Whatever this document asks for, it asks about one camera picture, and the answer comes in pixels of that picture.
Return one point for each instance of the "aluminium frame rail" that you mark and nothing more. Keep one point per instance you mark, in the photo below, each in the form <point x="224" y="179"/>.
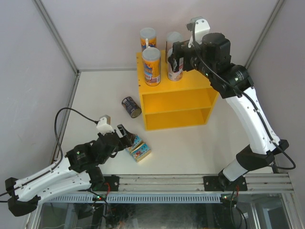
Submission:
<point x="250" y="183"/>

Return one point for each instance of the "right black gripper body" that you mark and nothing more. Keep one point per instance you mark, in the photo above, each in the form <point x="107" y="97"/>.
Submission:
<point x="196" y="58"/>

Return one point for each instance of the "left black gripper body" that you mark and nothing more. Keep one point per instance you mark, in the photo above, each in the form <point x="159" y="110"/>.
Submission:
<point x="119" y="147"/>

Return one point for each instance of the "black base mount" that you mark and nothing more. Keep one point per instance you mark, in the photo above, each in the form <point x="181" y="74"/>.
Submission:
<point x="211" y="183"/>
<point x="111" y="183"/>

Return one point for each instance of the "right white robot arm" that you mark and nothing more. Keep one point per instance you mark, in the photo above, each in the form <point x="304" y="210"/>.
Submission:
<point x="234" y="84"/>

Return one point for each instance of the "grey slotted cable duct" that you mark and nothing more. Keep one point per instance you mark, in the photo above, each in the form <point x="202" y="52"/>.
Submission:
<point x="142" y="198"/>

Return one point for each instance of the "dark blue tin can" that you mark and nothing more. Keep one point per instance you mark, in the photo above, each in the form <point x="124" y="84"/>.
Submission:
<point x="131" y="107"/>

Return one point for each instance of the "orange can with spoon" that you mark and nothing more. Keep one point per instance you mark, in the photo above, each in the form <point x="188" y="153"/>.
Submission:
<point x="148" y="38"/>

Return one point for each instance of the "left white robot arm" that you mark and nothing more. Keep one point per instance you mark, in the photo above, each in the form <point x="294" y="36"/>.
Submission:
<point x="79" y="170"/>

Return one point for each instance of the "blue luncheon meat tin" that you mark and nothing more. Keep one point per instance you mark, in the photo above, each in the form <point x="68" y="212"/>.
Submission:
<point x="140" y="152"/>
<point x="137" y="142"/>

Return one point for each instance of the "yellow wooden shelf cabinet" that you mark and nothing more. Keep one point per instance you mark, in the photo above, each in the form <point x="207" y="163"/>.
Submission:
<point x="170" y="104"/>

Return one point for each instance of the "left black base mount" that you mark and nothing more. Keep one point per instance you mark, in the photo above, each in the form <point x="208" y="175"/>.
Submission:
<point x="111" y="183"/>

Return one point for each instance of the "yellow can with white spoon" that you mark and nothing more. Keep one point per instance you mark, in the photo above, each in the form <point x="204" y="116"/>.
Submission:
<point x="151" y="58"/>

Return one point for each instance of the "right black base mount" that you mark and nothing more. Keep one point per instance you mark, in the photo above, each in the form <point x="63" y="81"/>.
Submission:
<point x="211" y="183"/>

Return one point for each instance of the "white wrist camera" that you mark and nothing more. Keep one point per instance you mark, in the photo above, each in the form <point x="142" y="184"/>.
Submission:
<point x="104" y="125"/>
<point x="200" y="27"/>

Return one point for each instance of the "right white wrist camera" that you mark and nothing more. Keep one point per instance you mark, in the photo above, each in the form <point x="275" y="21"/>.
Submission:
<point x="200" y="27"/>

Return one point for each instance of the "white porridge can red label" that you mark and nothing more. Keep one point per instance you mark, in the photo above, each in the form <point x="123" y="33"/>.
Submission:
<point x="171" y="38"/>

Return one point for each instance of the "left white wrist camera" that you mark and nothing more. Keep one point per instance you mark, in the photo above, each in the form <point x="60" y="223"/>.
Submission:
<point x="104" y="125"/>

